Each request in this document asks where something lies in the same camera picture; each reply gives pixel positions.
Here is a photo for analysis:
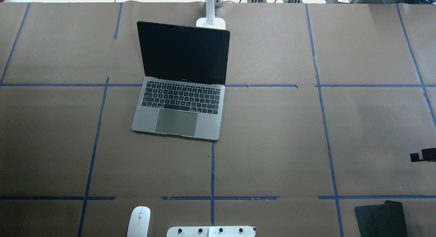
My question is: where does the white computer mouse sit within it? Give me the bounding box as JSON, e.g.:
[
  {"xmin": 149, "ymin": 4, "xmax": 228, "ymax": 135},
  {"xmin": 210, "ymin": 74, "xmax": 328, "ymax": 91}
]
[{"xmin": 126, "ymin": 206, "xmax": 151, "ymax": 237}]

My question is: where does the black mouse pad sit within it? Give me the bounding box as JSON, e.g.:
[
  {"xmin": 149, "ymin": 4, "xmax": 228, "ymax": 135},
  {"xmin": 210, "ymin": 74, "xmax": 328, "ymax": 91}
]
[{"xmin": 354, "ymin": 200, "xmax": 409, "ymax": 237}]

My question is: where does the grey laptop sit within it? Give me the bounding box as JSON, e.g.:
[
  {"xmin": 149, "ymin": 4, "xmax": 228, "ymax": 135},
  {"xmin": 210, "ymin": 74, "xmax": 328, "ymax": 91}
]
[{"xmin": 131, "ymin": 21, "xmax": 230, "ymax": 140}]

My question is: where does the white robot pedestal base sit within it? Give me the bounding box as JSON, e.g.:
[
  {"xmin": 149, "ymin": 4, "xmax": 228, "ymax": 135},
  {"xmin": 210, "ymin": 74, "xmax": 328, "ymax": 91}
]
[{"xmin": 166, "ymin": 225, "xmax": 256, "ymax": 237}]

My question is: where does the white desk lamp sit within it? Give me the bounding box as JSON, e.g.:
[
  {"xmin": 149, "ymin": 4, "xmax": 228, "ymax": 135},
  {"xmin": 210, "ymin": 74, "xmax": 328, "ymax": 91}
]
[{"xmin": 195, "ymin": 0, "xmax": 226, "ymax": 29}]

